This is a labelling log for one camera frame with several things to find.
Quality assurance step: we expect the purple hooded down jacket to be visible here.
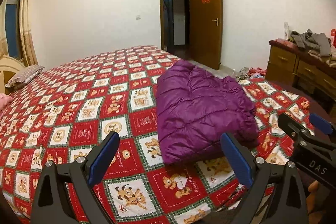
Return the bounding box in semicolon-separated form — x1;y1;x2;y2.
155;60;259;165

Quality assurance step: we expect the grey clothes pile on dresser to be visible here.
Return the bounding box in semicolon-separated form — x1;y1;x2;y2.
288;29;335;68

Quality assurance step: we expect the clothes pile on floor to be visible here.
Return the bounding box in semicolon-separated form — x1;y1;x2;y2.
236;67;266;80

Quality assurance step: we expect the person's right hand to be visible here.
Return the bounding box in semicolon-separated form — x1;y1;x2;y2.
306;180;330;224

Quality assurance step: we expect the brown wooden dresser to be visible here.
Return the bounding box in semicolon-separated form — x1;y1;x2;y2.
265;40;335;119

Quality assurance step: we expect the red checkered teddy bedspread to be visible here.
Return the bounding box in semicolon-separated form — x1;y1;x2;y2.
1;46;313;223

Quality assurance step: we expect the pink floral folded blanket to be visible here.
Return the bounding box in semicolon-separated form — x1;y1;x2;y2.
0;93;13;111

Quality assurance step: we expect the striped grey pillow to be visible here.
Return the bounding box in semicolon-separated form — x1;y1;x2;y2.
5;64;45;90

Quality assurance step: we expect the cream wooden headboard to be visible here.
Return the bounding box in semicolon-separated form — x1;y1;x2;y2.
0;55;25;94

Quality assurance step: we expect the beige right curtain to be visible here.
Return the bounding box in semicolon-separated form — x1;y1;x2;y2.
19;0;38;66

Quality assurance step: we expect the beige curtain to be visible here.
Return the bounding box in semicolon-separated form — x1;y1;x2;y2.
19;0;38;66
0;0;9;57

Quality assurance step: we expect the beige left curtain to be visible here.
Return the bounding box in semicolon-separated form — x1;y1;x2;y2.
0;0;9;57

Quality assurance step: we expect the brown wooden door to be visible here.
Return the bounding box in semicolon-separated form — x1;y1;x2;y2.
190;0;223;70

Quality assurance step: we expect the window with blue pane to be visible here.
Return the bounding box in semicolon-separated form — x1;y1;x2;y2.
5;0;23;60

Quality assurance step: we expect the brass door handle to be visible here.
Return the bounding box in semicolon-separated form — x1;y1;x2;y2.
212;18;219;26

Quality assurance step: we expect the dark wooden door frame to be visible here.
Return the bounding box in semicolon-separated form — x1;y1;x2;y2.
159;0;190;57

